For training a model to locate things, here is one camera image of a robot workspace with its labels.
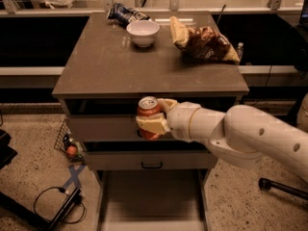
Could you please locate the blue chip bag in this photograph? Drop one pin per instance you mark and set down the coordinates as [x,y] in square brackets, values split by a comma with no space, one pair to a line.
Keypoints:
[124,15]

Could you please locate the brown chip bag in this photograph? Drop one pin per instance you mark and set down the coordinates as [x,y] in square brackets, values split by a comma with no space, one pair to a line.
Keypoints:
[202,43]

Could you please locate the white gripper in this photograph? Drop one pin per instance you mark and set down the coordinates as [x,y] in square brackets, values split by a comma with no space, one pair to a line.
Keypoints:
[179,120]

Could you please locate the grey drawer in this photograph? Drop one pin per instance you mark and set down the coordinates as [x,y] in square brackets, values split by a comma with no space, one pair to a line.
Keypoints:
[135,160]
[103,128]

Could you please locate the open bottom drawer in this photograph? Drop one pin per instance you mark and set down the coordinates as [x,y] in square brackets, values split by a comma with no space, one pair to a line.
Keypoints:
[152,200]

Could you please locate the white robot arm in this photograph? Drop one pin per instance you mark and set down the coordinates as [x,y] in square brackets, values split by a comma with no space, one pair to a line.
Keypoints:
[242,136]

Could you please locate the top grey drawer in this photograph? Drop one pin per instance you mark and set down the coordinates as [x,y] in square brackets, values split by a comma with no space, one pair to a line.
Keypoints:
[103,128]

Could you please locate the middle grey drawer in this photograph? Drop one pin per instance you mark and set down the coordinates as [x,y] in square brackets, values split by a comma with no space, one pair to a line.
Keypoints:
[135,160]

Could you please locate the grey drawer cabinet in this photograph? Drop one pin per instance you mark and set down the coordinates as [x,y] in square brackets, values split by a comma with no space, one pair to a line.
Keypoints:
[107,75]

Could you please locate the red coke can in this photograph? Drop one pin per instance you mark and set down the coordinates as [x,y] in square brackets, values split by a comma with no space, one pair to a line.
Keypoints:
[148,106]

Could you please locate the wire basket with items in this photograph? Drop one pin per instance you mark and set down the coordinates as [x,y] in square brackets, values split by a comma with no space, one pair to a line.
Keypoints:
[67,145]

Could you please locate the black chair leg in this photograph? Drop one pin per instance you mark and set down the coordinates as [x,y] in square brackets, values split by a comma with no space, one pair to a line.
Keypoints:
[266,184]

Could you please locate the black stand leg left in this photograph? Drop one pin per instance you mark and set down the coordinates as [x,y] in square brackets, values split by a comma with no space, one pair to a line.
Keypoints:
[35,220]

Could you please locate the small plastic bottle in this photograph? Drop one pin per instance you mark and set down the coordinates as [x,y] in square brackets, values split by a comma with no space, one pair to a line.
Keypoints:
[240,50]

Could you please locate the white bowl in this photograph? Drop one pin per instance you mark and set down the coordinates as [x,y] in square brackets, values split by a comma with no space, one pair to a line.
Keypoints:
[143,32]

